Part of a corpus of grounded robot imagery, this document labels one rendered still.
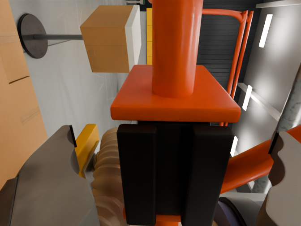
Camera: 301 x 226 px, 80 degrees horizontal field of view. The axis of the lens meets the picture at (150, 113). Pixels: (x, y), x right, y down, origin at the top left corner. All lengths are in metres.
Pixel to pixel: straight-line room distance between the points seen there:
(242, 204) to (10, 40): 1.08
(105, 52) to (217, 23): 9.66
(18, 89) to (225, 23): 10.59
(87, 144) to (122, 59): 1.39
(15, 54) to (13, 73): 0.10
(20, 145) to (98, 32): 1.23
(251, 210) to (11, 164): 0.43
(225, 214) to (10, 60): 1.03
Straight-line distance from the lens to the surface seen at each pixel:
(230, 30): 11.18
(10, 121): 0.45
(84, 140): 0.28
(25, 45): 2.06
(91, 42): 1.63
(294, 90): 6.07
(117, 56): 1.63
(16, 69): 1.11
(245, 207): 0.30
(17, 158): 0.48
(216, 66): 11.36
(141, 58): 7.57
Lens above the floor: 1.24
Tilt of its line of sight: 3 degrees down
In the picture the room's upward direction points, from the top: 91 degrees clockwise
